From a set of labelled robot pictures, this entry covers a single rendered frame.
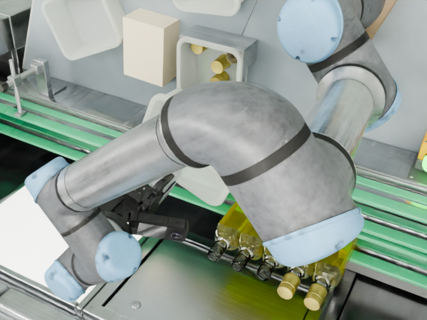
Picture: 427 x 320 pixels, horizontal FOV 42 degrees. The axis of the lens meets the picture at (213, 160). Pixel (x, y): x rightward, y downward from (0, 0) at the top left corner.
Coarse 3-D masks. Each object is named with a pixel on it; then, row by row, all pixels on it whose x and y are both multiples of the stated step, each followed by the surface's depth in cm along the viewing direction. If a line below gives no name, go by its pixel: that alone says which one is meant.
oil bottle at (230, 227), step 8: (232, 208) 130; (240, 208) 130; (224, 216) 128; (232, 216) 128; (240, 216) 128; (224, 224) 125; (232, 224) 125; (240, 224) 125; (216, 232) 125; (224, 232) 124; (232, 232) 123; (240, 232) 125; (216, 240) 125; (232, 240) 123; (232, 248) 125
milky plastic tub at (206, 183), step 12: (156, 96) 108; (168, 96) 108; (156, 108) 112; (144, 120) 113; (192, 168) 120; (204, 168) 121; (180, 180) 117; (192, 180) 118; (204, 180) 119; (216, 180) 120; (192, 192) 117; (204, 192) 116; (216, 192) 117; (228, 192) 112; (216, 204) 115
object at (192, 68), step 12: (180, 48) 135; (216, 48) 130; (228, 48) 128; (180, 60) 137; (192, 60) 141; (204, 60) 142; (240, 60) 128; (180, 72) 139; (192, 72) 143; (204, 72) 144; (228, 72) 140; (240, 72) 130; (180, 84) 140; (192, 84) 145
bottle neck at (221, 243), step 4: (220, 240) 123; (224, 240) 123; (216, 244) 122; (220, 244) 122; (224, 244) 123; (228, 244) 124; (212, 248) 121; (216, 248) 121; (220, 248) 121; (224, 248) 122; (208, 252) 121; (212, 252) 120; (216, 252) 120; (220, 252) 121; (208, 256) 121; (212, 256) 122; (216, 256) 120; (220, 256) 121; (212, 260) 122; (216, 260) 121
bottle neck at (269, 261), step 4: (268, 256) 120; (264, 260) 119; (268, 260) 118; (272, 260) 118; (264, 264) 117; (268, 264) 117; (272, 264) 118; (276, 264) 119; (260, 268) 117; (264, 268) 116; (268, 268) 117; (272, 268) 117; (256, 272) 117; (260, 272) 118; (264, 272) 116; (268, 272) 116; (272, 272) 118; (260, 276) 117; (264, 276) 118; (268, 276) 116; (264, 280) 117
